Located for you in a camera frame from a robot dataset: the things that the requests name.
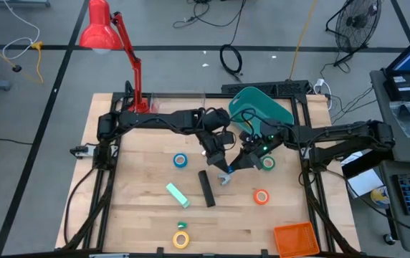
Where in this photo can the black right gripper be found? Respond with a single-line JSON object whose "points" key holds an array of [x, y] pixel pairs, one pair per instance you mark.
{"points": [[262, 141]]}

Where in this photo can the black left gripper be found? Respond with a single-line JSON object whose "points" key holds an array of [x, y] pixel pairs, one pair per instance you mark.
{"points": [[214, 145]]}

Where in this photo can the grey staple remover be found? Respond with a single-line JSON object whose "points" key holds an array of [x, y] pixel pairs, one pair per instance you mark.
{"points": [[224, 178]]}

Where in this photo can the green tape roll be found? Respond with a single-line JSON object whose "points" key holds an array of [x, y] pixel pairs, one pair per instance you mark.
{"points": [[271, 164]]}

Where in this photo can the black stapler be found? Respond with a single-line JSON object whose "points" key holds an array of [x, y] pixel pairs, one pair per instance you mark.
{"points": [[206, 188]]}

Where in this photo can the orange tape roll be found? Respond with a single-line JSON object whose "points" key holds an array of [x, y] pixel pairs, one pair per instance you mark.
{"points": [[255, 197]]}

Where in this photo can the blue tape roll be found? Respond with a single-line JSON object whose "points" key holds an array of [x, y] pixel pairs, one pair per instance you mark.
{"points": [[175, 160]]}

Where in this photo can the mint green stapler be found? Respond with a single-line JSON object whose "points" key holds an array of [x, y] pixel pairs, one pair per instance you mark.
{"points": [[177, 195]]}

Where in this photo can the teal plastic bin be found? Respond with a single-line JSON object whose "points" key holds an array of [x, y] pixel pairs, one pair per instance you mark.
{"points": [[258, 104]]}

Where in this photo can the green mini stapler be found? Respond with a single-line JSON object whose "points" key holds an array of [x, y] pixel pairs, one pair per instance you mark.
{"points": [[182, 225]]}

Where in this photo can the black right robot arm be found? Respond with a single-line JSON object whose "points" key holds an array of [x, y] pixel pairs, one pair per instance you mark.
{"points": [[334, 134]]}

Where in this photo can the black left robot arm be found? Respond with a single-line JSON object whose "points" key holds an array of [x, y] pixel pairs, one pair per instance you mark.
{"points": [[147, 120]]}

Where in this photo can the yellow tape roll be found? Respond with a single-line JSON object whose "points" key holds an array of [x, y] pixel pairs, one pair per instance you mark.
{"points": [[174, 239]]}

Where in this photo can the clear plastic container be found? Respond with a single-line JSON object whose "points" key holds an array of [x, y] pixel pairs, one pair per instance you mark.
{"points": [[180, 102]]}

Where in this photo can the black power strip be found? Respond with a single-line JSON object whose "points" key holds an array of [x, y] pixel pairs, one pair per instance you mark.
{"points": [[287, 87]]}

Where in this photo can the orange mesh basket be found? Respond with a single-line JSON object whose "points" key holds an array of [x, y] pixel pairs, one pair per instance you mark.
{"points": [[295, 240]]}

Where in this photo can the white power adapter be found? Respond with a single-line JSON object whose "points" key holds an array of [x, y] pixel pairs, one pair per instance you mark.
{"points": [[319, 83]]}

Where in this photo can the white paper sheet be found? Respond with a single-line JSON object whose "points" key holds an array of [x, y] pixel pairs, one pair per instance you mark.
{"points": [[364, 182]]}

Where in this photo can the yellow blue round object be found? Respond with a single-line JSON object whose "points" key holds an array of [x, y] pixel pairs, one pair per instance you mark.
{"points": [[380, 196]]}

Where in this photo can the grey desk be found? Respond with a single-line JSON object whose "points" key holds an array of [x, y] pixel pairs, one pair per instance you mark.
{"points": [[382, 107]]}

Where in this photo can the small black box device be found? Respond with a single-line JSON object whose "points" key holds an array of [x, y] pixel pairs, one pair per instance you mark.
{"points": [[404, 89]]}

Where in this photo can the red desk lamp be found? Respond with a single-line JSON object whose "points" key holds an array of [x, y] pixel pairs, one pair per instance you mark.
{"points": [[101, 32]]}

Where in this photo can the black floor fan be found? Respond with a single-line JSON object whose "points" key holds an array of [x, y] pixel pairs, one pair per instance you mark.
{"points": [[357, 21]]}

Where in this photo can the black metal frame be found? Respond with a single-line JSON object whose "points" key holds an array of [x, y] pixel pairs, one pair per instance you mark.
{"points": [[118, 96]]}

